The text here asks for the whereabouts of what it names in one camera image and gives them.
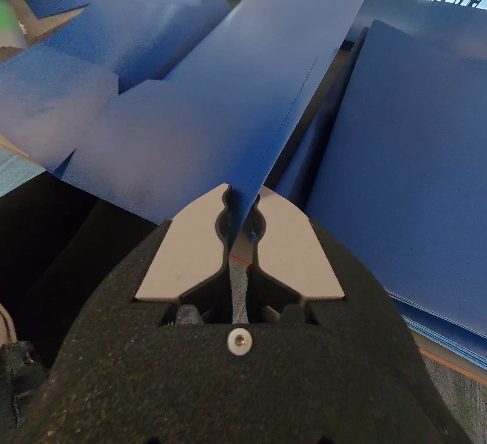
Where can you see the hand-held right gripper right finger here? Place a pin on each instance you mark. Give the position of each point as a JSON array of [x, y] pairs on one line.
[[296, 257]]

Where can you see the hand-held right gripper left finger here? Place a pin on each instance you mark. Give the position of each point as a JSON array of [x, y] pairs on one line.
[[182, 257]]

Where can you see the green tape roll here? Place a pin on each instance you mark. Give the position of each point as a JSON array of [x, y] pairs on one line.
[[7, 20]]

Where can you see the stack of blue cardboard sheets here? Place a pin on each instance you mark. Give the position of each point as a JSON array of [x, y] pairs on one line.
[[399, 170]]

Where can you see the blue cardboard sheet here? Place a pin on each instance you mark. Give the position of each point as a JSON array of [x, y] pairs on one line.
[[418, 20], [152, 37]]

